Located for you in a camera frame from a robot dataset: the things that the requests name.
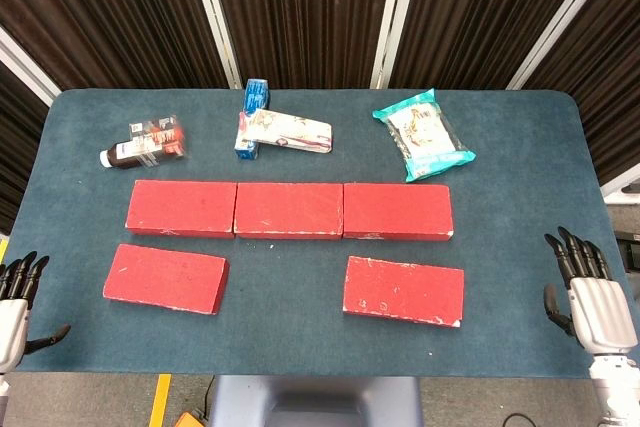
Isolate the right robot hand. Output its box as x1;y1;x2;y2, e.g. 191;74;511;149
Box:
543;225;639;356

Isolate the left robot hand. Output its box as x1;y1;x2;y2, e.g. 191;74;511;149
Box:
0;250;72;376

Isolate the red brick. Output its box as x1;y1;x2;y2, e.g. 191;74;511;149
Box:
124;179;238;240
341;182;455;242
102;243;230;316
233;181;345;241
342;255;466;329

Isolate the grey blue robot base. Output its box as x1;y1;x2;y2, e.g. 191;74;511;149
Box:
207;375;424;427

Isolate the black box device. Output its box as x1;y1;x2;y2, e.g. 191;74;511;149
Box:
613;229;640;271

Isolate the yellow floor tape strip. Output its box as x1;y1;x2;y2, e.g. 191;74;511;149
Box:
148;373;173;427

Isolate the brown pleated curtain panel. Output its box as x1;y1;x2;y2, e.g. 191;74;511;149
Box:
384;0;601;91
0;0;231;93
0;59;51;236
519;0;640;188
207;0;396;91

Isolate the brown bottle white cap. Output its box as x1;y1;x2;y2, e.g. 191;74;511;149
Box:
98;140;166;169

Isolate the orange floor object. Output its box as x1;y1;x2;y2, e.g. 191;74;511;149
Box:
174;410;211;427

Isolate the clear red black package box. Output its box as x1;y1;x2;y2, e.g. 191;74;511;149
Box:
128;114;187;168

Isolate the teal snack packet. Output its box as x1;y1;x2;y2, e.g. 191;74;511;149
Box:
371;88;477;183

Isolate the blue felt table cover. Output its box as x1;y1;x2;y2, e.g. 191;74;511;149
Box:
7;88;626;379

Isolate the blue carton box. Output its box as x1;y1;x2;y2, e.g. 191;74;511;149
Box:
233;78;271;162

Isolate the white pink pouch package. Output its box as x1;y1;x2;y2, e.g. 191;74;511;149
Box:
238;107;335;154

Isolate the white partition post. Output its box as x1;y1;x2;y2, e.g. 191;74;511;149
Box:
369;0;424;91
0;26;62;107
184;0;245;91
599;166;640;204
505;0;629;92

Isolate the black floor cable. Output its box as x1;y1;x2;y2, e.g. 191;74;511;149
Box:
201;376;217;414

